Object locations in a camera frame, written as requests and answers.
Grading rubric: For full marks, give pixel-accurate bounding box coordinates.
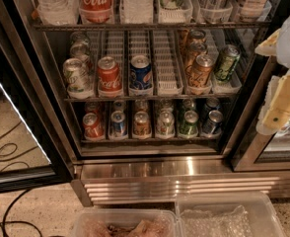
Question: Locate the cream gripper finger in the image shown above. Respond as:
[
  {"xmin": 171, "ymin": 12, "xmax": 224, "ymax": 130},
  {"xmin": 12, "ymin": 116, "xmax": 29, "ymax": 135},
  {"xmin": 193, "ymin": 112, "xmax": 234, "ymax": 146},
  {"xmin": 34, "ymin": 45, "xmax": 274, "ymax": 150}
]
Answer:
[
  {"xmin": 262, "ymin": 71, "xmax": 290, "ymax": 131},
  {"xmin": 254, "ymin": 30, "xmax": 280, "ymax": 56}
]

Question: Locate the blue pepsi can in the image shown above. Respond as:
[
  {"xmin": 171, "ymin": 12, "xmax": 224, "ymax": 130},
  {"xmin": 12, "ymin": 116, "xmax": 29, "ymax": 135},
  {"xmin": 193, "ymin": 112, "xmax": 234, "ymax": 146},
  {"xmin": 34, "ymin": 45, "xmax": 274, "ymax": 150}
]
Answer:
[
  {"xmin": 200, "ymin": 97, "xmax": 221, "ymax": 119},
  {"xmin": 110, "ymin": 111, "xmax": 127, "ymax": 137},
  {"xmin": 202, "ymin": 110, "xmax": 223, "ymax": 135}
]

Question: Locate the orange can front middle shelf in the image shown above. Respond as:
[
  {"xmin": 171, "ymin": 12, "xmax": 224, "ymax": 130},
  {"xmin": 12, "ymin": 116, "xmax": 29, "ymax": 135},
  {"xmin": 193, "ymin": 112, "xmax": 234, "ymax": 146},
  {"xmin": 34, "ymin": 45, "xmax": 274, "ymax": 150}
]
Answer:
[{"xmin": 188, "ymin": 54, "xmax": 215, "ymax": 88}]

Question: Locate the orange can shelf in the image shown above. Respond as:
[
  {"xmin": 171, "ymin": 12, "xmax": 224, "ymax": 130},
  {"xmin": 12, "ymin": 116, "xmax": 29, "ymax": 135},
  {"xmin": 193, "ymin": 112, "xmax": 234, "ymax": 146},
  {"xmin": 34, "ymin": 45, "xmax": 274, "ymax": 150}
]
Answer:
[
  {"xmin": 133, "ymin": 111, "xmax": 151, "ymax": 136},
  {"xmin": 188, "ymin": 54, "xmax": 215, "ymax": 88}
]

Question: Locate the green can rear bottom shelf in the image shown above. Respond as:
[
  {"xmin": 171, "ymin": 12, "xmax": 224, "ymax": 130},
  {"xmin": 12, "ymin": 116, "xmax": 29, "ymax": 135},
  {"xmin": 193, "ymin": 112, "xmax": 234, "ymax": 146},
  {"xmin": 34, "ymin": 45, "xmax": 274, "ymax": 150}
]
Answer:
[{"xmin": 180, "ymin": 99, "xmax": 196, "ymax": 114}]

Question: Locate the green can front bottom shelf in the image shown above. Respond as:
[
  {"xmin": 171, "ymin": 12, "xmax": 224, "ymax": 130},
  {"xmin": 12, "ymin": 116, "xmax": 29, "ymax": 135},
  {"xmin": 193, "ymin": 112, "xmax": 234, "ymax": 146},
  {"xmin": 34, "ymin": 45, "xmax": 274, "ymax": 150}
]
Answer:
[{"xmin": 179, "ymin": 111, "xmax": 198, "ymax": 137}]

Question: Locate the white empty shelf tray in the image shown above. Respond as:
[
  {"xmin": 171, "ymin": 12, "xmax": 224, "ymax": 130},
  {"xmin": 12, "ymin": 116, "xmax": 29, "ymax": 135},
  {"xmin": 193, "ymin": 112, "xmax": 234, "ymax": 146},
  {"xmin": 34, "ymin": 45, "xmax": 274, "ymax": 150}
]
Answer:
[{"xmin": 152, "ymin": 31, "xmax": 183, "ymax": 96}]

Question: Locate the white green can bottom shelf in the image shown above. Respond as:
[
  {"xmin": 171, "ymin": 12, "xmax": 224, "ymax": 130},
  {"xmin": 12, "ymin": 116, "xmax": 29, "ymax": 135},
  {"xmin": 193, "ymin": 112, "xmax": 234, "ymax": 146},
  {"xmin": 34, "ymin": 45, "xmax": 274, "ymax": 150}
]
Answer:
[{"xmin": 156, "ymin": 111, "xmax": 175, "ymax": 137}]

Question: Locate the white green can shelf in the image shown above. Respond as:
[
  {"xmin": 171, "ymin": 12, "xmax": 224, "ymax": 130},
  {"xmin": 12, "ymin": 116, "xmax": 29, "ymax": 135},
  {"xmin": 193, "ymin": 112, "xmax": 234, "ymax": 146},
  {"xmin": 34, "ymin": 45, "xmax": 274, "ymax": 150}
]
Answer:
[
  {"xmin": 156, "ymin": 111, "xmax": 175, "ymax": 137},
  {"xmin": 63, "ymin": 58, "xmax": 90, "ymax": 93}
]

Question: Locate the blue pepsi can middle shelf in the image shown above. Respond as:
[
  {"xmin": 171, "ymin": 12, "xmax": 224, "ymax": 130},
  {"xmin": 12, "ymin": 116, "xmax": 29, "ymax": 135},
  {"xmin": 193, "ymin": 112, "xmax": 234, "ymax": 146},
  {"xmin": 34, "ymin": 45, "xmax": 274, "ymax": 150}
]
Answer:
[{"xmin": 129, "ymin": 55, "xmax": 152, "ymax": 90}]

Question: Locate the orange can front bottom shelf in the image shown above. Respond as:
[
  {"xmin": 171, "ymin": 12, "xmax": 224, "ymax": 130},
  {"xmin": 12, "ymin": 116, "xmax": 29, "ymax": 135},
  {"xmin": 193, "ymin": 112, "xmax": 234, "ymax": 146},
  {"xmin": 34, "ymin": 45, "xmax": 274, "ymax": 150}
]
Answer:
[{"xmin": 133, "ymin": 111, "xmax": 151, "ymax": 136}]

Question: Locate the red coca-cola can middle shelf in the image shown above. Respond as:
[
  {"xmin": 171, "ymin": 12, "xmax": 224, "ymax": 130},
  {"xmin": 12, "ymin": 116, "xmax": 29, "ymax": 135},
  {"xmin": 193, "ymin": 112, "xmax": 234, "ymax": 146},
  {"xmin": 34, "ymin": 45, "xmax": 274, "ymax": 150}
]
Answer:
[{"xmin": 97, "ymin": 56, "xmax": 122, "ymax": 92}]

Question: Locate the red coke can bottom shelf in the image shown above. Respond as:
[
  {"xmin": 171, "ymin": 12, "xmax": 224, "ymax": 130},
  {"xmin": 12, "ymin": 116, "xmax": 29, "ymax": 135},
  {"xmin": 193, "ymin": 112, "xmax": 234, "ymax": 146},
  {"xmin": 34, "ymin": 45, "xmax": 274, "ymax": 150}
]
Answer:
[{"xmin": 83, "ymin": 113, "xmax": 104, "ymax": 139}]

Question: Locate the white green can middle shelf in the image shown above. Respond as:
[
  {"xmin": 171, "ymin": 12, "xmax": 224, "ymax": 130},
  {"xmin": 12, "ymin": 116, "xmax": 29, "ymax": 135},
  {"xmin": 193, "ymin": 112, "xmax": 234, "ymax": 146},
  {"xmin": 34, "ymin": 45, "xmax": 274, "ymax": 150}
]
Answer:
[{"xmin": 63, "ymin": 58, "xmax": 90, "ymax": 93}]

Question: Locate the open glass fridge door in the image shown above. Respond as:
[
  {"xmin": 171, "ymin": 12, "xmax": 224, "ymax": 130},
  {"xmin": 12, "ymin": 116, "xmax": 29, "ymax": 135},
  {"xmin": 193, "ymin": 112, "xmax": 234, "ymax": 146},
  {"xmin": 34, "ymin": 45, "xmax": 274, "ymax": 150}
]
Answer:
[{"xmin": 0, "ymin": 3, "xmax": 74, "ymax": 196}]

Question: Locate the clear water bottle top middle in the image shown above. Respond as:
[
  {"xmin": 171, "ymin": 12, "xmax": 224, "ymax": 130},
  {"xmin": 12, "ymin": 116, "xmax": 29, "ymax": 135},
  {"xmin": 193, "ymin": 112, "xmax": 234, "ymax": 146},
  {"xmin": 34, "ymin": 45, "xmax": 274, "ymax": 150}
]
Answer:
[{"xmin": 120, "ymin": 0, "xmax": 154, "ymax": 24}]

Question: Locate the clear water bottle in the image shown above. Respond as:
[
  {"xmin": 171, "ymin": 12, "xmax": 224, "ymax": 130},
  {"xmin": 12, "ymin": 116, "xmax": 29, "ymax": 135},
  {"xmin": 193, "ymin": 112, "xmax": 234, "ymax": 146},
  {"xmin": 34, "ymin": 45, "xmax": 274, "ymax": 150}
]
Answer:
[
  {"xmin": 120, "ymin": 0, "xmax": 154, "ymax": 24},
  {"xmin": 36, "ymin": 0, "xmax": 79, "ymax": 26}
]

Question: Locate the clear plastic bin with bubble wrap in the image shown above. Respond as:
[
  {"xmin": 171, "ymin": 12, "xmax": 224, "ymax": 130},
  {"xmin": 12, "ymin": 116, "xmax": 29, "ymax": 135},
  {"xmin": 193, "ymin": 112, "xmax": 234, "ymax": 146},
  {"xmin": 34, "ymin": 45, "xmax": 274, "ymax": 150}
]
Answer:
[{"xmin": 175, "ymin": 192, "xmax": 286, "ymax": 237}]

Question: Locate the clear water bottle top left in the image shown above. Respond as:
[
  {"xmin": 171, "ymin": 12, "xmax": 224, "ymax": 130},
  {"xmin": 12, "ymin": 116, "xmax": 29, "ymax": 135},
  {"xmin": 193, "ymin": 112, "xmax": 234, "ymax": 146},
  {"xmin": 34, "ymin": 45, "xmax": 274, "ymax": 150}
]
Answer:
[{"xmin": 36, "ymin": 0, "xmax": 79, "ymax": 26}]

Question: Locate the clear plastic bin with items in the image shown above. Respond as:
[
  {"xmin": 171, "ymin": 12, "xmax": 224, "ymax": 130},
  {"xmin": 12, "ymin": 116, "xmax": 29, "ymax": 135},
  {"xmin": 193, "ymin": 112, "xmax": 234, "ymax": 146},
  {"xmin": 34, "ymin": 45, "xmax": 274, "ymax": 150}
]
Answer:
[{"xmin": 70, "ymin": 208, "xmax": 181, "ymax": 237}]

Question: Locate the black floor cable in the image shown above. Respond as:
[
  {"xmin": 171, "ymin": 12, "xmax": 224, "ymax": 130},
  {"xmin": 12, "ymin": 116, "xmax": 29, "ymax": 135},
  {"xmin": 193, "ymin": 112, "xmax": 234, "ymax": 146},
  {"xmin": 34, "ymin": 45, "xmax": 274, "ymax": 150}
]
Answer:
[{"xmin": 0, "ymin": 188, "xmax": 44, "ymax": 237}]

